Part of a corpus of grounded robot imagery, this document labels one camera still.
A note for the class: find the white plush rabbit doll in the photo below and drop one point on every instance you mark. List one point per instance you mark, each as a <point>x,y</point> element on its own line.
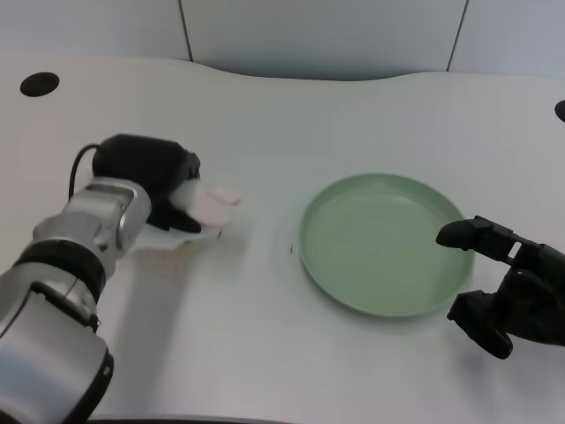
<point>207,207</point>

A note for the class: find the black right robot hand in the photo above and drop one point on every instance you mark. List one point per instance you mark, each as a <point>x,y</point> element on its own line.
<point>507,291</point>

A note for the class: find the green round plate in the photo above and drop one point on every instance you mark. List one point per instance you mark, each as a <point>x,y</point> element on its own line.
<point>384,245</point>

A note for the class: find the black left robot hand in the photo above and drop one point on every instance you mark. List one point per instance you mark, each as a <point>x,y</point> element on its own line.
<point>145,172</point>

